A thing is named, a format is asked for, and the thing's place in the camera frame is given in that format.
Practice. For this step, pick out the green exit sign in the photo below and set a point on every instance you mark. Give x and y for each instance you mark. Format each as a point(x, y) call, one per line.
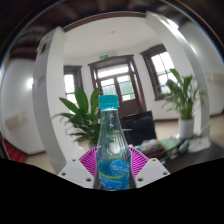
point(103, 56)

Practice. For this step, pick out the black chair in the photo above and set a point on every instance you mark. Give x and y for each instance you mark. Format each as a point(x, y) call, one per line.
point(141, 128)

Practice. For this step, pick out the clear bottle with blue cap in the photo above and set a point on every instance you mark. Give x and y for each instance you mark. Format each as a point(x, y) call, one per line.
point(112, 163)

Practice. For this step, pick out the leafy plant in white pot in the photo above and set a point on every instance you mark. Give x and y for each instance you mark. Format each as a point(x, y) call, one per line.
point(186, 128)
point(83, 120)

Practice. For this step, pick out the red carpeted staircase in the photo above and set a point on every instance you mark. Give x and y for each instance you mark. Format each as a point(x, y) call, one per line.
point(14, 153)

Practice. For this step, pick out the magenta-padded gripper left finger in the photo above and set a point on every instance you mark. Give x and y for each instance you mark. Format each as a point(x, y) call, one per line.
point(75, 173)

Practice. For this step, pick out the light green pad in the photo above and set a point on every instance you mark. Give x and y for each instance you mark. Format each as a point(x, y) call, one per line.
point(169, 144)

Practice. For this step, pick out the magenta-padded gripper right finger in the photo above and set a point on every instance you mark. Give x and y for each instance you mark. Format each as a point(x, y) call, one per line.
point(151, 171)

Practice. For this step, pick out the white wall radiator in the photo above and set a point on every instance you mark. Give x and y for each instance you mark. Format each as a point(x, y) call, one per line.
point(16, 120)
point(216, 77)

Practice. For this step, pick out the printed paper leaflet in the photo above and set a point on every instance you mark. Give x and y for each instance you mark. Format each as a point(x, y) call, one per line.
point(200, 144)

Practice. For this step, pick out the dark-framed window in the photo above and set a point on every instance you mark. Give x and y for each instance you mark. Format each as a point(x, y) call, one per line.
point(161, 70)
point(70, 86)

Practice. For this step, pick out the grey ball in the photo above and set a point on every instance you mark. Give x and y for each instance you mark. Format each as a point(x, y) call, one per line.
point(183, 146)

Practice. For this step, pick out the dark wooden double door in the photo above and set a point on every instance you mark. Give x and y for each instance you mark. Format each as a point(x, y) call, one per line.
point(128, 90)

